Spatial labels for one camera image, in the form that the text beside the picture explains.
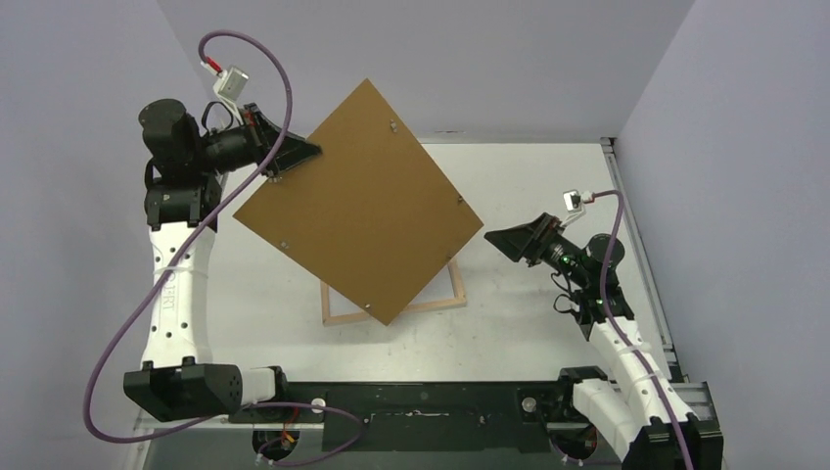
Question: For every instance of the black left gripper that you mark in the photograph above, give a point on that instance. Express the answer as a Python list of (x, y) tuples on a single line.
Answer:
[(260, 135)]

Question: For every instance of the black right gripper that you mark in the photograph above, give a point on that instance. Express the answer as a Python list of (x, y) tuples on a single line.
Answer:
[(538, 237)]

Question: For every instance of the light wooden picture frame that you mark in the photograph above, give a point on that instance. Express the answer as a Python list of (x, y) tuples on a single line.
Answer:
[(337, 310)]

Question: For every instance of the brown frame backing board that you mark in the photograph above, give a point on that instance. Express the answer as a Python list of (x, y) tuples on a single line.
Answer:
[(373, 216)]

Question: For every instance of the white photo paper sheet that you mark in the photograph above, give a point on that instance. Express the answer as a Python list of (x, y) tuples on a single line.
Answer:
[(438, 292)]

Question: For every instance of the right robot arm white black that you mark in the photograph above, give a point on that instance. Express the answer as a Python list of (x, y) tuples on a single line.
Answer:
[(634, 406)]

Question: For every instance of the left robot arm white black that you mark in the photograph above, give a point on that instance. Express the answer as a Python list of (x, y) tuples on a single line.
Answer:
[(178, 378)]

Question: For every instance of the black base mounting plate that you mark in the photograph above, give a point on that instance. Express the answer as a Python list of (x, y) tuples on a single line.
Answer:
[(531, 417)]

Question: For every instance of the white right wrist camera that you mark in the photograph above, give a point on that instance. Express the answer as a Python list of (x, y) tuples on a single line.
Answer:
[(575, 203)]

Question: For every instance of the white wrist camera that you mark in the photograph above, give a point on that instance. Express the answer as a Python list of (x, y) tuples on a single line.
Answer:
[(575, 203), (230, 84)]

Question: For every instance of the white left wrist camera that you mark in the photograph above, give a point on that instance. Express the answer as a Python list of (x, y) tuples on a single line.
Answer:
[(230, 84)]

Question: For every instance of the aluminium front rail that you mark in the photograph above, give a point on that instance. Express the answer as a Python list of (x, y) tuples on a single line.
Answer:
[(697, 395)]

